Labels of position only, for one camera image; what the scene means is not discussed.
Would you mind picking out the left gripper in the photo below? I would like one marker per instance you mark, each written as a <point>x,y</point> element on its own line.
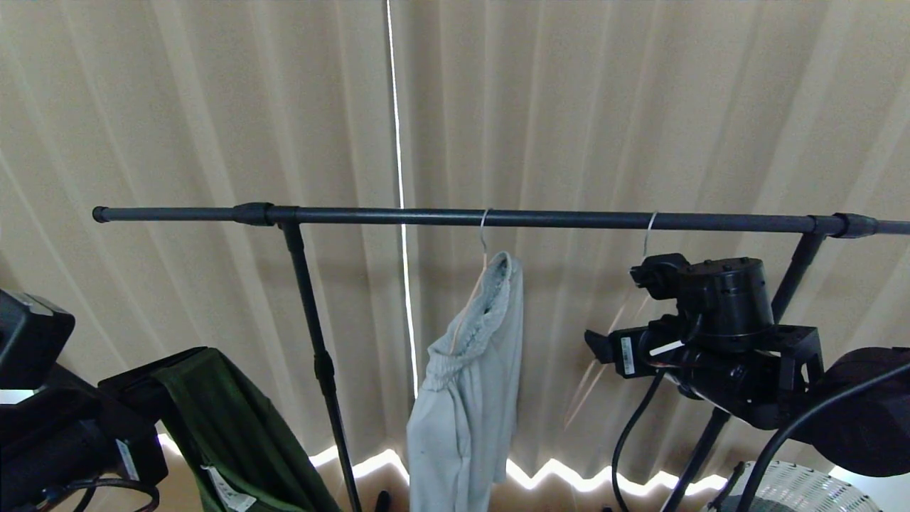
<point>64,441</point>

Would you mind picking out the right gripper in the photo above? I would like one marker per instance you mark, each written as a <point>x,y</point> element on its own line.
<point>661,352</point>

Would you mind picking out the green garment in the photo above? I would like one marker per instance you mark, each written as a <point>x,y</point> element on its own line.
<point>227,427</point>

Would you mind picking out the pink clothes hanger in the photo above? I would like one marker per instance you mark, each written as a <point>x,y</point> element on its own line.
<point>648,231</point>
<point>482,231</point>

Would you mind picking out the pale grey shorts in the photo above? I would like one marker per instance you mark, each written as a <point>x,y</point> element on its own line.
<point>469,412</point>

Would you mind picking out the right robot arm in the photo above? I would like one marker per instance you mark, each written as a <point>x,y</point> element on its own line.
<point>725,306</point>

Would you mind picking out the black clothes rack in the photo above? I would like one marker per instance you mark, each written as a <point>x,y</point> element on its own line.
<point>498,217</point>

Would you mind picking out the white laundry basket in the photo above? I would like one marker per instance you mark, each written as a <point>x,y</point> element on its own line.
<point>796,487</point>

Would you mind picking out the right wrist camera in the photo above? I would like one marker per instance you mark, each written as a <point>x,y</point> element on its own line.
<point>657,274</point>

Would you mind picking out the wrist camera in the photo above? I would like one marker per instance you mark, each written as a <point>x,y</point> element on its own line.
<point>28,341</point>
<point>657,274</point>

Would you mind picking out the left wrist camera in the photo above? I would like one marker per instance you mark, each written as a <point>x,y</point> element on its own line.
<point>28,341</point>

